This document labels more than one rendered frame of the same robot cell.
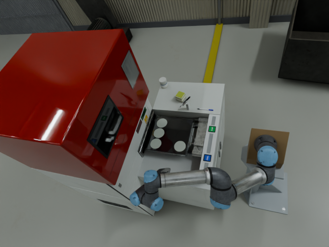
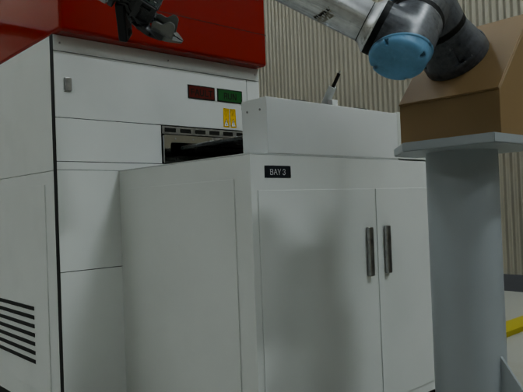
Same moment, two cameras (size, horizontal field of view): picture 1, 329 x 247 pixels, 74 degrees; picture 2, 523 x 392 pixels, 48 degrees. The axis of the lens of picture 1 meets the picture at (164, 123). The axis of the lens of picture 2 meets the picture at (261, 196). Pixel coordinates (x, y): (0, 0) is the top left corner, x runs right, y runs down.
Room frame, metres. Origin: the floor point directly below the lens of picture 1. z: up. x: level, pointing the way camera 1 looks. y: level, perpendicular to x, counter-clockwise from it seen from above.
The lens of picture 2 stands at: (-0.86, -0.50, 0.70)
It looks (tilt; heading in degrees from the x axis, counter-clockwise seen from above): 1 degrees up; 14
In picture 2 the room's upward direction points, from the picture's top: 2 degrees counter-clockwise
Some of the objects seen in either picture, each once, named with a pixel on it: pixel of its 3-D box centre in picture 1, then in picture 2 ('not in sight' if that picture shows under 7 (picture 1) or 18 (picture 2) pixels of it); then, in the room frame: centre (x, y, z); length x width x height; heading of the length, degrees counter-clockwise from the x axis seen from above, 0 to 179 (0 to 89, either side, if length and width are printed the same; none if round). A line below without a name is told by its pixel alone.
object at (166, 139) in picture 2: (148, 133); (215, 151); (1.13, 0.17, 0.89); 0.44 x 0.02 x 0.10; 147
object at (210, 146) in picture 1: (210, 146); (327, 132); (0.77, -0.28, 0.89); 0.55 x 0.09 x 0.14; 147
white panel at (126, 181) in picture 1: (136, 144); (170, 113); (0.99, 0.28, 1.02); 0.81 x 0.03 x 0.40; 147
